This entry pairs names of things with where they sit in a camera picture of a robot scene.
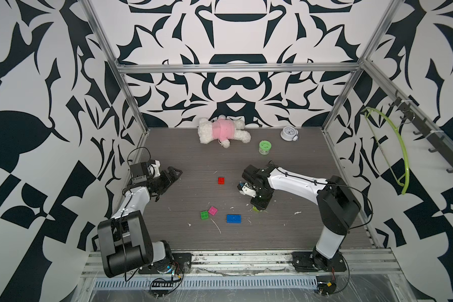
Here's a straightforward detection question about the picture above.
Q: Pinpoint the pink lego brick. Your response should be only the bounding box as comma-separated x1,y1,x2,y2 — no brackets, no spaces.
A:
208,206,218,216

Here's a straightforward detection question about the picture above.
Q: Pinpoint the white alarm clock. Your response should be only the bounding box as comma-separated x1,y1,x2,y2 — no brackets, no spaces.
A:
281,127,299,142

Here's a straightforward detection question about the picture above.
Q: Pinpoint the green lidded jar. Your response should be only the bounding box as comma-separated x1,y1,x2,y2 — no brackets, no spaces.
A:
259,140,272,156

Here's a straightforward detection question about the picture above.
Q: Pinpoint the white teddy bear pink shirt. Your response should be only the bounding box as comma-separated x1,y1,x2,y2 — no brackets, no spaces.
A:
198,115,251,148

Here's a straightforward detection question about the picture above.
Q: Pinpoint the green toy bow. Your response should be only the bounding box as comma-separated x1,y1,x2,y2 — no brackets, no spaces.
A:
361,107,411,196

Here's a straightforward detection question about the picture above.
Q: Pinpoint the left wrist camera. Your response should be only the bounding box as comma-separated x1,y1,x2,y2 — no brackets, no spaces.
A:
130,160,161,184

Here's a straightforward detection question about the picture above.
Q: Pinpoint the black connector cable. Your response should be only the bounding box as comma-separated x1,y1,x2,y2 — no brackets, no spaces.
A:
148,277,182,297
316,277,338,296

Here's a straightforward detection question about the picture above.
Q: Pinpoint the black wall hook rack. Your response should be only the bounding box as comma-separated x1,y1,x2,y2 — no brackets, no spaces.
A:
390,90,453,174

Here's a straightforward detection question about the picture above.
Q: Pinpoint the black connector left cable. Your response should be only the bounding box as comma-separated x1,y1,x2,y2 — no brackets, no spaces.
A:
148,277,182,297

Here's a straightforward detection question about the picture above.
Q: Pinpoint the blue long lego brick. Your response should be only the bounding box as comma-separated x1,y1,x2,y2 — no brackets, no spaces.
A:
226,214,242,224

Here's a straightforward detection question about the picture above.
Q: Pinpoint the dark green lego brick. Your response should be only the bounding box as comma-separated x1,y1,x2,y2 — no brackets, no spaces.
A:
200,211,209,220

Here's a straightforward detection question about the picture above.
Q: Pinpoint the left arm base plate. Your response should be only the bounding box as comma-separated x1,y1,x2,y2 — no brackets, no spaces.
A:
138,252,193,274

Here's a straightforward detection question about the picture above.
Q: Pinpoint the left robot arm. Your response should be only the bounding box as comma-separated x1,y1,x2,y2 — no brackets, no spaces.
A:
98,167,182,278

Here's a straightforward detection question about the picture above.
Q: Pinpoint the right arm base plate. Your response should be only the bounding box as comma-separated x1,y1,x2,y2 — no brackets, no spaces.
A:
291,250,348,273

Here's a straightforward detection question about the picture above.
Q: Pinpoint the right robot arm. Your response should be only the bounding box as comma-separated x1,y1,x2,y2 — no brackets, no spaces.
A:
237,163,361,271

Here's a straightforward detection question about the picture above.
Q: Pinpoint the black connector right cable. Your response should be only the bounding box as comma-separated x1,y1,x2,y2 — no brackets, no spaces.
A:
316,277,338,296

